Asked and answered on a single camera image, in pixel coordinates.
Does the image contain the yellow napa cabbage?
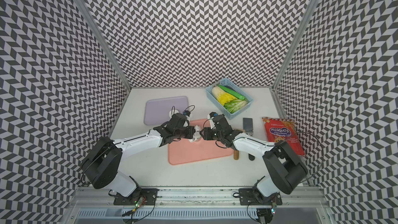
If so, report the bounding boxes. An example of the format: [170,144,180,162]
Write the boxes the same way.
[211,86,237,106]

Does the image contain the metal base rail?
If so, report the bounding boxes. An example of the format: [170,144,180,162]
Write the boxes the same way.
[64,186,333,224]

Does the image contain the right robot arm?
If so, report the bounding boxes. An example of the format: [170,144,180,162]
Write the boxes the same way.
[200,112,308,198]

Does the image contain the wooden rolling pin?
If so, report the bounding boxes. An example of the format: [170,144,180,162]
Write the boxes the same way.
[233,127,246,161]

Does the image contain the green lettuce leaves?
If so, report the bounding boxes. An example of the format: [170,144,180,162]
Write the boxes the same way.
[224,99,248,114]

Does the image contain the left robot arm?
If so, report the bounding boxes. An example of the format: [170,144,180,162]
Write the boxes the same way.
[80,110,195,197]

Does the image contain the light blue perforated plastic basket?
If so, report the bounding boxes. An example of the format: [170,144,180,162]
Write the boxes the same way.
[205,78,254,119]

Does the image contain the metal rectangular dough scraper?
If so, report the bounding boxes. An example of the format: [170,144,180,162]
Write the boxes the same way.
[243,118,254,136]

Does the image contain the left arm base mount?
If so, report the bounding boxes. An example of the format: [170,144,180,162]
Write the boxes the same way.
[114,188,159,206]

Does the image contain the pink cutting board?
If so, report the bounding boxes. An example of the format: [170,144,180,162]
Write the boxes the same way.
[168,138,234,166]

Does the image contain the red snack bag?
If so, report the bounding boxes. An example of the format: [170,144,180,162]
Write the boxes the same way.
[262,117,305,156]

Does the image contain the purple plastic tray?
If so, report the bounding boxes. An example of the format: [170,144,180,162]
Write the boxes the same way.
[144,96,189,126]

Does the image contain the white dough piece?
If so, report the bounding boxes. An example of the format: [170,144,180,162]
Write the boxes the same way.
[188,125,201,143]

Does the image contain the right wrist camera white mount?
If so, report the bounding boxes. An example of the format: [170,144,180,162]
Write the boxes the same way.
[207,112,218,128]

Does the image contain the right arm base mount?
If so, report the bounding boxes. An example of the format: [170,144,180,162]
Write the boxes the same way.
[233,188,283,206]

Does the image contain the stack of white dumpling wrappers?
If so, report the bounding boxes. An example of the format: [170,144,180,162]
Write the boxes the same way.
[169,109,179,118]

